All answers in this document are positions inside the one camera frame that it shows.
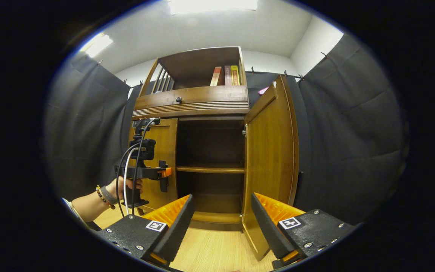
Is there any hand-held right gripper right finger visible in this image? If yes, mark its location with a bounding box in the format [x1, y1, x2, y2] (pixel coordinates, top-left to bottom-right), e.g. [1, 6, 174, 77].
[251, 192, 358, 269]

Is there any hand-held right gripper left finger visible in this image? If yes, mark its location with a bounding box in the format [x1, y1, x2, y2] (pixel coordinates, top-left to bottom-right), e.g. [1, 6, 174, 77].
[97, 194, 195, 268]

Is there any black door handle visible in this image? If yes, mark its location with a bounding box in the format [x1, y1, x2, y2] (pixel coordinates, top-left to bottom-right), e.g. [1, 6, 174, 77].
[159, 160, 170, 193]

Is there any wooden cabinet door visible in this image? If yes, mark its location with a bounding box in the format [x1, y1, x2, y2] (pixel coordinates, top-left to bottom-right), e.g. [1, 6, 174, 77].
[128, 118, 179, 213]
[242, 74, 301, 261]

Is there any wooden double-door shoe cabinet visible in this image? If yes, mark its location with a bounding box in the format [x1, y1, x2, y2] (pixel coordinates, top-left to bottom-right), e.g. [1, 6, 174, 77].
[128, 46, 301, 261]

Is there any wooden cabinet drawer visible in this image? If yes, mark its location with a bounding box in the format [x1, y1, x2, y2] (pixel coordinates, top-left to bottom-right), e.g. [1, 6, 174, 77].
[132, 85, 250, 121]

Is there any dark wrist band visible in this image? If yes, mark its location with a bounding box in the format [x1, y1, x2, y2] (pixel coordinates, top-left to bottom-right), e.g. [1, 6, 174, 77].
[100, 185, 119, 205]

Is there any tan red book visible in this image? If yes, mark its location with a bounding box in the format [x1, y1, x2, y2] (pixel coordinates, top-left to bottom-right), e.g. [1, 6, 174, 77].
[210, 66, 222, 87]

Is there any small ceiling light panel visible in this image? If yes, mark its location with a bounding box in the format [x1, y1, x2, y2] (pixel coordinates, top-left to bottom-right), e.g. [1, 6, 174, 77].
[79, 33, 114, 58]

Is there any black backdrop cloth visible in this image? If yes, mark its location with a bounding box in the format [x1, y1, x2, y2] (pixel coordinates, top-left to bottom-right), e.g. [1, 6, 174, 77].
[44, 33, 407, 225]

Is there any large ceiling light panel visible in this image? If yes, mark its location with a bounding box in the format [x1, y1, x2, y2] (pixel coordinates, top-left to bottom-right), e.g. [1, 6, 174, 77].
[168, 0, 258, 15]

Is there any black cable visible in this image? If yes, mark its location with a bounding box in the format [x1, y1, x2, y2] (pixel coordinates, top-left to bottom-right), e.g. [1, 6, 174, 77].
[115, 119, 154, 209]

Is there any white cable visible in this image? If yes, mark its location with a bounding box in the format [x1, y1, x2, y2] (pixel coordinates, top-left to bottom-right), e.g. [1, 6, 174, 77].
[123, 146, 143, 216]

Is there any beaded bracelet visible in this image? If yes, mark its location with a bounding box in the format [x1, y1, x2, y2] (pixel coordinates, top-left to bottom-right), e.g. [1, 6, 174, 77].
[96, 185, 116, 210]

